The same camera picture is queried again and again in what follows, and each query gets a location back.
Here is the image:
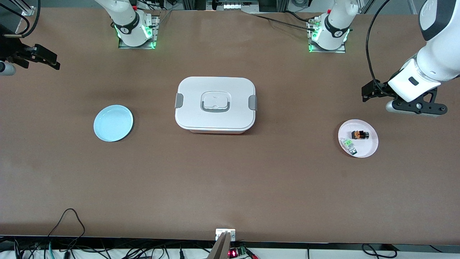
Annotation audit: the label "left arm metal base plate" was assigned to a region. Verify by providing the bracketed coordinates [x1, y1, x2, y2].
[307, 18, 348, 54]

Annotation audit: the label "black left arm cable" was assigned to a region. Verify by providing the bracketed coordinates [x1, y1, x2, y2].
[365, 0, 392, 90]

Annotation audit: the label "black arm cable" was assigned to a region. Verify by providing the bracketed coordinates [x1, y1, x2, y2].
[0, 0, 41, 37]
[365, 0, 392, 90]

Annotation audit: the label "black coiled floor cable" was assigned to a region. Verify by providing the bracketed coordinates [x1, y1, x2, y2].
[361, 244, 397, 259]

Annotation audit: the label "light blue round plate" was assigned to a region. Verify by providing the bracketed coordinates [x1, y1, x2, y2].
[93, 105, 134, 142]

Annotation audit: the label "thin black looped cable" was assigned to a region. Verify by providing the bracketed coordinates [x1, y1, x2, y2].
[47, 208, 87, 240]

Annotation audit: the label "long black table cable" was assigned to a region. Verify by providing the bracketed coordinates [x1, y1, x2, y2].
[241, 10, 320, 29]

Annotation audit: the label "white power strip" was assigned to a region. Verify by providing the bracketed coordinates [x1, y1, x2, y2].
[223, 1, 260, 10]

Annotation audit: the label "grey metal bar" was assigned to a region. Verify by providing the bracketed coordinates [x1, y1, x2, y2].
[208, 231, 232, 259]

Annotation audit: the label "pink round plate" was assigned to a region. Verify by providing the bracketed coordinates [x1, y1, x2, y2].
[338, 119, 379, 158]

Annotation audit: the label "white lunch box grey clips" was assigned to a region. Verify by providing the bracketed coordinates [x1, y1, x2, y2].
[175, 76, 258, 134]

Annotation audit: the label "circuit board with red display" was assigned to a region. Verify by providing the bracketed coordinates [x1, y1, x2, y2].
[228, 246, 249, 258]

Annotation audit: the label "green push-button switch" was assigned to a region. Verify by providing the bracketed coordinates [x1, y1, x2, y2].
[341, 138, 358, 156]

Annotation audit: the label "small white bracket plate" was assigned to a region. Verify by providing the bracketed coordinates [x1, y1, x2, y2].
[216, 229, 236, 241]

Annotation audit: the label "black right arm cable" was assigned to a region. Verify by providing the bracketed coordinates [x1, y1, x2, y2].
[0, 0, 41, 37]

